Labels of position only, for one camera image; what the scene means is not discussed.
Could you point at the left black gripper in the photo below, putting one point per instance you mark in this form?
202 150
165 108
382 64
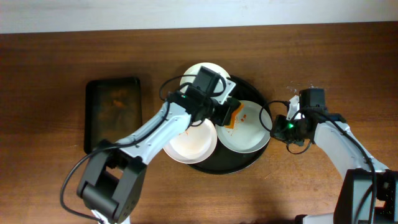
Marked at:
226 112

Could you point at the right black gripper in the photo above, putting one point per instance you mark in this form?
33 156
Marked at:
280 130

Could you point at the orange green scrub sponge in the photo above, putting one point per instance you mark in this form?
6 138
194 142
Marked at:
236 116

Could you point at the white plate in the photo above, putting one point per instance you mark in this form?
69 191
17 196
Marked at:
248 134
194 145
194 69

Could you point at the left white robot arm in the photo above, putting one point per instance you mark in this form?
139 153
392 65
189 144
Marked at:
114 175

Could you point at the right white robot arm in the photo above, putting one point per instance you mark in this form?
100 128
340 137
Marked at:
369 190

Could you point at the round black tray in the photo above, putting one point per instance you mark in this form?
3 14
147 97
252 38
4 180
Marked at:
223 160

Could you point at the rectangular black tray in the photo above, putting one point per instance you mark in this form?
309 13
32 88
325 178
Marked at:
112 110

